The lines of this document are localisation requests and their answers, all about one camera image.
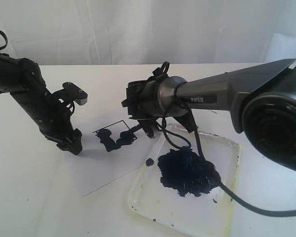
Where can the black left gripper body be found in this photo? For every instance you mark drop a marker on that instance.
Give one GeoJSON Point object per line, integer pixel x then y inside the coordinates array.
{"type": "Point", "coordinates": [50, 111]}

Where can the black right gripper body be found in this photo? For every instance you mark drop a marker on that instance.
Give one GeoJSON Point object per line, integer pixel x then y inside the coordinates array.
{"type": "Point", "coordinates": [143, 99]}

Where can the white curtain backdrop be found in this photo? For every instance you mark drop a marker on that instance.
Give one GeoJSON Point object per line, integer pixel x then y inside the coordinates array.
{"type": "Point", "coordinates": [112, 32]}

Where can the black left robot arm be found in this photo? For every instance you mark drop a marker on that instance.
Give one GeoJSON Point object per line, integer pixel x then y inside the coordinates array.
{"type": "Point", "coordinates": [15, 74]}

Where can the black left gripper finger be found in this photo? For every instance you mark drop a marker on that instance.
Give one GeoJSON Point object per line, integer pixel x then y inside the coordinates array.
{"type": "Point", "coordinates": [69, 140]}

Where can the clear plastic paint tray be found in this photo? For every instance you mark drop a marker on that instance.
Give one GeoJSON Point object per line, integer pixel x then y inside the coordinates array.
{"type": "Point", "coordinates": [208, 215]}

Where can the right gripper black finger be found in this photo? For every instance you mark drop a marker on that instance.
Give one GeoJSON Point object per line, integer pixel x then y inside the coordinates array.
{"type": "Point", "coordinates": [187, 121]}

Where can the black paintbrush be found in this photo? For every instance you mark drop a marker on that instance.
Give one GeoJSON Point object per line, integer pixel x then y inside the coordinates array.
{"type": "Point", "coordinates": [128, 137]}

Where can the white paper with drawn square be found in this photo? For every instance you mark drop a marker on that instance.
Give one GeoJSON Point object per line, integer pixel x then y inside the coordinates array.
{"type": "Point", "coordinates": [105, 156]}

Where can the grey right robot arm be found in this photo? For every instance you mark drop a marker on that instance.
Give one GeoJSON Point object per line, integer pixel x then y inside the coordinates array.
{"type": "Point", "coordinates": [261, 101]}

